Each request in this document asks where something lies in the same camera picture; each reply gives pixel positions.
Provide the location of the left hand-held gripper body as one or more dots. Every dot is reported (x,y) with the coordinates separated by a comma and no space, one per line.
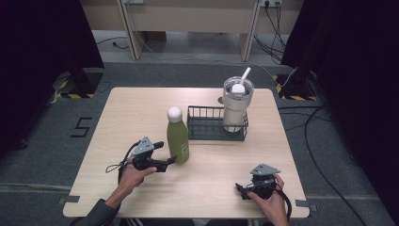
(143,153)

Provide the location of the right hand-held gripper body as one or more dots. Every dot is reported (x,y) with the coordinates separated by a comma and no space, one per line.
(263,182)

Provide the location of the green bottle with white cap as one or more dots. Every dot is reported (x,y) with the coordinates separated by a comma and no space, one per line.
(178,141)

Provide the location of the white tumbler with straw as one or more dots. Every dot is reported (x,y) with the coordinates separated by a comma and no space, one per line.
(236,106)

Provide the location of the person's right hand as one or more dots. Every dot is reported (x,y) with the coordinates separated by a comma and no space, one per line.
(273,204)

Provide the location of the person's left hand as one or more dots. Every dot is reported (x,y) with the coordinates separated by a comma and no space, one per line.
(133,179)

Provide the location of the grey tape strip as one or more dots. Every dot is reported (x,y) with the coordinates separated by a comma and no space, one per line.
(306,204)
(69,199)

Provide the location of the black stand base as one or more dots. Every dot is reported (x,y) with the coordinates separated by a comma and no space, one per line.
(296,88)
(81,82)

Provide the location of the beige wooden desk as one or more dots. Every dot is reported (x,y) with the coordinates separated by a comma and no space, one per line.
(191,19)

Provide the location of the black curtain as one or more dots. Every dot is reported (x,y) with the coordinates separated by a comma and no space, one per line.
(37,62)
(354,78)

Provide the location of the white wall socket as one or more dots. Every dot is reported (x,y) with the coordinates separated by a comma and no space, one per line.
(271,2)

